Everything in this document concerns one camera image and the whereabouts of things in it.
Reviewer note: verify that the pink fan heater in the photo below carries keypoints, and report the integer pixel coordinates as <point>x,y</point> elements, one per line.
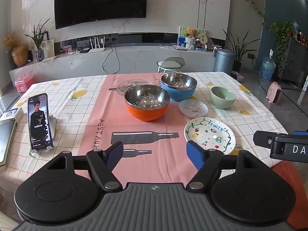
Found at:
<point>273,93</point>

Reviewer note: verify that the brown round vase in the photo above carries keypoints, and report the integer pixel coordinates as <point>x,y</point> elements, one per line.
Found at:
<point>20,55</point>

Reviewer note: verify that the black smartphone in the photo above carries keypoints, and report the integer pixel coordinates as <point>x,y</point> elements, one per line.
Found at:
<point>39,120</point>

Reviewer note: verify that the green and blue painting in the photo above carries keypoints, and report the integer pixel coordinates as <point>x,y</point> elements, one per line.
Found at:
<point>181,37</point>

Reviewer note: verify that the blue steel-lined bowl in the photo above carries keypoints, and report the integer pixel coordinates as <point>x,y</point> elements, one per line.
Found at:
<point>179,93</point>

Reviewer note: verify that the white router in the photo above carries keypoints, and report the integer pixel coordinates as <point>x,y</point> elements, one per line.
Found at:
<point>96,49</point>

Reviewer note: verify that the green plant in blue vase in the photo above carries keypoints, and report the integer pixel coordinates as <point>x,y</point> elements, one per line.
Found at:
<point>38,38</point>

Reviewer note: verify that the orange chair seat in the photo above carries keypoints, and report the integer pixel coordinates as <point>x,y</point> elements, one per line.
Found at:
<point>293,185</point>

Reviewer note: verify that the small pink photo card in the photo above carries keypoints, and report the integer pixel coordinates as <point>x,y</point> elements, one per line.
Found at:
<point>67,49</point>

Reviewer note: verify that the grey trash can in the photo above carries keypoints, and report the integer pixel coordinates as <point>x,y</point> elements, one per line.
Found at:
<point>223,60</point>

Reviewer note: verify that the wall socket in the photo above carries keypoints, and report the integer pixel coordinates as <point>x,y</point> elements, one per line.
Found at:
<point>250,56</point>

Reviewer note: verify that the white picture card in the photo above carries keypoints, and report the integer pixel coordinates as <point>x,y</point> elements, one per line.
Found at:
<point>48,49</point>

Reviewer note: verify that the white flat box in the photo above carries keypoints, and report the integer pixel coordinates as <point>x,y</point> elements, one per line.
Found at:
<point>10,115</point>

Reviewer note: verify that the green ceramic bowl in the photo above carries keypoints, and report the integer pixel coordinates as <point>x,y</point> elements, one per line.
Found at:
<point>222,101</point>

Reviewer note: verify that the orange steel-lined bowl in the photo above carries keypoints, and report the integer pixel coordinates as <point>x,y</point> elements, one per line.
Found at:
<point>146,112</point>

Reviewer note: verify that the blue water bottle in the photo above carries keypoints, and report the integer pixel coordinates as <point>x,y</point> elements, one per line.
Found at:
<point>267,68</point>

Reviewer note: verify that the round paper fan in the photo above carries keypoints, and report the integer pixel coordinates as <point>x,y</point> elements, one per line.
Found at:
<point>203,39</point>

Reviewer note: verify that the black wall television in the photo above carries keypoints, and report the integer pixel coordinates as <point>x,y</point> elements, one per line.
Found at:
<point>101,2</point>

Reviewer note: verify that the marble television console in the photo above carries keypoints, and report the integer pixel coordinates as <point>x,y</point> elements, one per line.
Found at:
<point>134,60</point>

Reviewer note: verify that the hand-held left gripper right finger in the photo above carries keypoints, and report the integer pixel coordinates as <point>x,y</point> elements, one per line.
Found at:
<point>194,154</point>

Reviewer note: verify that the pink bottle-print table runner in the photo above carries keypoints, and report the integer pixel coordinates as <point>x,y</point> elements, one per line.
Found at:
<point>113,125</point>

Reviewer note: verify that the small white patterned plate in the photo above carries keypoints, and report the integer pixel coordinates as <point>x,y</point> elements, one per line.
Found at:
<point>193,108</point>

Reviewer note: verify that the grey side cabinet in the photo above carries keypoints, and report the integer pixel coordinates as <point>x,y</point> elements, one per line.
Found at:
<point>294,62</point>

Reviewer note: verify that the grey phone stand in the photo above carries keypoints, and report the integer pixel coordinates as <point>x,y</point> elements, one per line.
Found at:
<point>53,127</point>

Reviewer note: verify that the stack of books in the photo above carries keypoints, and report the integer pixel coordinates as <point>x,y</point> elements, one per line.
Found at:
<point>6,144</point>

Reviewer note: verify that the decorative display plate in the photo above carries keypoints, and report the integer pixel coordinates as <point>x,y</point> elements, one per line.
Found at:
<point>210,43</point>

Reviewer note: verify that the patterned cloth bag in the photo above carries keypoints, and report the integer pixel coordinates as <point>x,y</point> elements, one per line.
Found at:
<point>238,76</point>

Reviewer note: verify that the white fruit-printed plate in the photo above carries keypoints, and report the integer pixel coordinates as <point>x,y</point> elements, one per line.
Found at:
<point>209,131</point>

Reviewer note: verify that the trailing green vine plant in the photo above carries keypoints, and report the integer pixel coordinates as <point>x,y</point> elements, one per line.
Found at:
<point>282,32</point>

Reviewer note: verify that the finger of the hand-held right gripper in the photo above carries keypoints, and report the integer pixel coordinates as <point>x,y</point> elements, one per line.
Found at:
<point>300,132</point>
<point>266,138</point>

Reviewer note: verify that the grey cushioned stool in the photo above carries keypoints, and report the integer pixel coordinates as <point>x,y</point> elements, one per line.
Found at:
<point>170,63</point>

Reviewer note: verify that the dried flower bunch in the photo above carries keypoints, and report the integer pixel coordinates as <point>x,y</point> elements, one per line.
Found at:
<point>9,41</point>

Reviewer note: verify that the flat white device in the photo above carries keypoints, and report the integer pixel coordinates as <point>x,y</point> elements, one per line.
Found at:
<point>180,48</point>

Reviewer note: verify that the brown teddy bear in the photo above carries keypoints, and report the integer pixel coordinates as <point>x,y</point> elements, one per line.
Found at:
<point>191,38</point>

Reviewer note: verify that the tall potted plant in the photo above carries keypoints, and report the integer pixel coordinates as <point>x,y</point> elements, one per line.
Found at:
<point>238,49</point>

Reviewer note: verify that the clear glass plate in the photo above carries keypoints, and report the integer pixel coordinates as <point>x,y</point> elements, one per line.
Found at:
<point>124,87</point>

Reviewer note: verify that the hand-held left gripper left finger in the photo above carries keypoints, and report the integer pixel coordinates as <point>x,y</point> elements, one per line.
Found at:
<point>116,153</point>

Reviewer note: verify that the pink storage box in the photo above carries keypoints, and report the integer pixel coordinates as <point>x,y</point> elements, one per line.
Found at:
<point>23,83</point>

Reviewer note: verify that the lemon check tablecloth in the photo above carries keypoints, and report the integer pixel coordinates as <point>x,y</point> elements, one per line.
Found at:
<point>72,115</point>

